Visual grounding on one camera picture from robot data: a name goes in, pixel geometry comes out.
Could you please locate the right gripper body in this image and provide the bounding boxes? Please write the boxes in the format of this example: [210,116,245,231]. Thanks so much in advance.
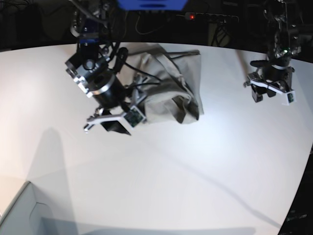
[84,73,147,133]

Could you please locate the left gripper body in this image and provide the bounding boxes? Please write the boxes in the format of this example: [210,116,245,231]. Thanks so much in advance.
[243,66,295,96]

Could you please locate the beige t-shirt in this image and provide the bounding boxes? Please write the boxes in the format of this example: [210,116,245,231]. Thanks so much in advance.
[124,43,204,124]

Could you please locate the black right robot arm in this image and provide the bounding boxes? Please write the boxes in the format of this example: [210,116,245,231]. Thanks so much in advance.
[66,0,146,135]

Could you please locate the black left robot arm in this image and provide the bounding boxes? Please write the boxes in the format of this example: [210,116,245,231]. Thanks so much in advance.
[243,0,301,105]

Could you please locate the blue plastic crate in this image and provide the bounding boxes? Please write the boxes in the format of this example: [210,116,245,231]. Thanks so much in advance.
[117,0,188,11]

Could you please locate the white power strip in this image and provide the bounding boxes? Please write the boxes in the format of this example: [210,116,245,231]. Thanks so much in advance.
[183,12,239,24]

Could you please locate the grey cardboard box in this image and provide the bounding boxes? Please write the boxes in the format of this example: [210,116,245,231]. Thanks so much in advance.
[0,181,79,235]

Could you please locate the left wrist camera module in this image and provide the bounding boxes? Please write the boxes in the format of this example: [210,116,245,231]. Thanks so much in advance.
[282,90,296,106]

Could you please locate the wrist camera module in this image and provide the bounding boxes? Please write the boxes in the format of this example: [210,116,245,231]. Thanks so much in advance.
[282,90,296,106]
[124,106,146,128]

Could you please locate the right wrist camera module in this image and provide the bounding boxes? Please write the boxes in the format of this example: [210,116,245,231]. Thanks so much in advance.
[124,106,146,128]

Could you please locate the yellowish coiled cables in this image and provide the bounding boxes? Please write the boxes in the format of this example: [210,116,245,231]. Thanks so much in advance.
[117,4,157,37]

